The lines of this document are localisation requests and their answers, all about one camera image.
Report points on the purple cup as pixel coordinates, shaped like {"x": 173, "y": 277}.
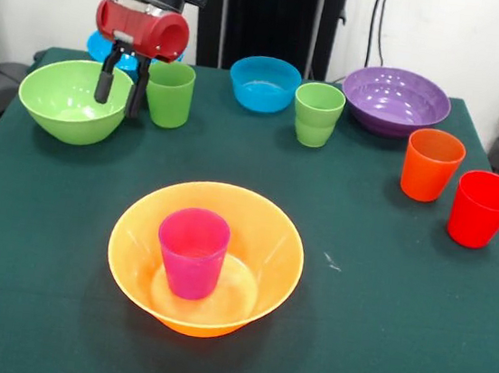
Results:
{"x": 192, "y": 261}

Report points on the stepped green cup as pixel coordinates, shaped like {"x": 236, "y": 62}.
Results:
{"x": 315, "y": 126}

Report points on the purple bowl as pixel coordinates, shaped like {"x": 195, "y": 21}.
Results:
{"x": 396, "y": 104}

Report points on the small blue bowl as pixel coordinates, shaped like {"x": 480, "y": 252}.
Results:
{"x": 260, "y": 97}

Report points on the green bowl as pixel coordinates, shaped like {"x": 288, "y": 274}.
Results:
{"x": 60, "y": 99}

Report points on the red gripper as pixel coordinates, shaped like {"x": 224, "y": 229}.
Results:
{"x": 136, "y": 29}

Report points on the orange bowl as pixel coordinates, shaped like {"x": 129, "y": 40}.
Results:
{"x": 261, "y": 242}

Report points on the plain green cup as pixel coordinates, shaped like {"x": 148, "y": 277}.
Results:
{"x": 169, "y": 99}

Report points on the orange cup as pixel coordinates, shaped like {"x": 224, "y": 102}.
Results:
{"x": 426, "y": 176}

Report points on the large blue bowl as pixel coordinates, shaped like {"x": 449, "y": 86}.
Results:
{"x": 96, "y": 47}

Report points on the dark green table cloth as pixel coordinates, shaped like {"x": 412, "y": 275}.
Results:
{"x": 351, "y": 322}

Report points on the red cup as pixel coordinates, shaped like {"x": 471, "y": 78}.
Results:
{"x": 477, "y": 223}

